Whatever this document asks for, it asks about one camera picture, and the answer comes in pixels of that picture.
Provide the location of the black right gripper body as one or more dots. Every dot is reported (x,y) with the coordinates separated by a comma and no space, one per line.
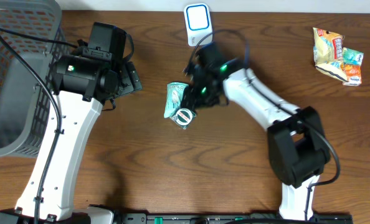
(200,96)

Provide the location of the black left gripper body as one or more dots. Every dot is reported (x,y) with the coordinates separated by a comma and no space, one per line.
(130,80)

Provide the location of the mint green snack packet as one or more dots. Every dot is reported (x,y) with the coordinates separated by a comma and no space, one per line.
(175,91)

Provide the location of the round dark green packet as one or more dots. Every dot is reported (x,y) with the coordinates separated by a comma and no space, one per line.
(183,117)

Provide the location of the yellow snack bag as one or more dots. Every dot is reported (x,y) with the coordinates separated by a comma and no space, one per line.
(328,53)

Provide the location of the small teal white packet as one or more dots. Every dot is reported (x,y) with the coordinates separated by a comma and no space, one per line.
(352,57)

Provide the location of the small orange juice carton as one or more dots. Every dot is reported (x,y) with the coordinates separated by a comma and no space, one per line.
(353,75)

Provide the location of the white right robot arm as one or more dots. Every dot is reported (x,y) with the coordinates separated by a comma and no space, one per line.
(297,150)

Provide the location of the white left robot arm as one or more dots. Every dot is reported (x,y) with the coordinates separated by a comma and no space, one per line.
(81,86)

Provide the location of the white barcode scanner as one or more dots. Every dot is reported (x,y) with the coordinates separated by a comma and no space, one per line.
(198,22)

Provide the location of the grey plastic mesh basket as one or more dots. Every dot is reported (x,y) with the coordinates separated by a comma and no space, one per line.
(32,29)

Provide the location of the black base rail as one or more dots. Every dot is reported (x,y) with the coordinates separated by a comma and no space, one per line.
(142,218)

